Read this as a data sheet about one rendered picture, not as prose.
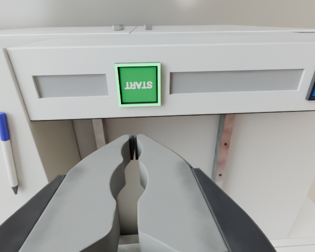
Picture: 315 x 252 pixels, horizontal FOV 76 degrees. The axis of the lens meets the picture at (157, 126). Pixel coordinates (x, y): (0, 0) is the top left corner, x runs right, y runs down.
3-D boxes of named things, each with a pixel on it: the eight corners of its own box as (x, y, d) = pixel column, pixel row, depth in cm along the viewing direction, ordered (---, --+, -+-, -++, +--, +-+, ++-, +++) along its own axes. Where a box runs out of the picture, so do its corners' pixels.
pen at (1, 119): (17, 196, 31) (1, 115, 25) (10, 196, 31) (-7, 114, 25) (21, 191, 32) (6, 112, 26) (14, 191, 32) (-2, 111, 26)
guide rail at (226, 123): (208, 239, 65) (210, 248, 62) (201, 239, 65) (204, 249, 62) (233, 87, 42) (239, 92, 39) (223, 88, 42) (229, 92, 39)
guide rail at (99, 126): (123, 245, 64) (122, 255, 61) (117, 245, 63) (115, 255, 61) (101, 91, 40) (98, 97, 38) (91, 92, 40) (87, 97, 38)
